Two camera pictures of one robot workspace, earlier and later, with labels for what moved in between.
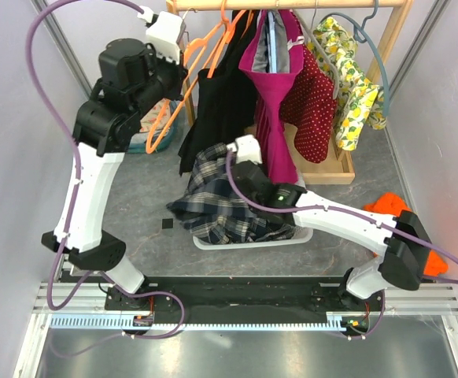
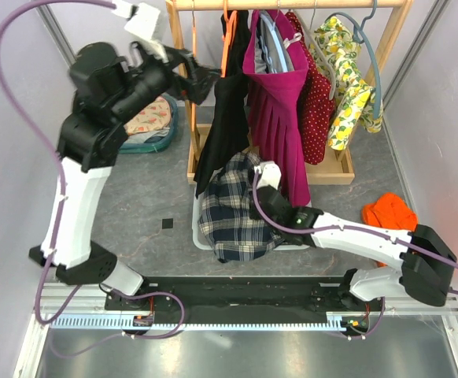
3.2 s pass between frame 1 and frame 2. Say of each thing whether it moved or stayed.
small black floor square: stayed
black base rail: stayed
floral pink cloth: stayed
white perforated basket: moved
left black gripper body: moved
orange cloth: stayed
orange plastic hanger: moved
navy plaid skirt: moved
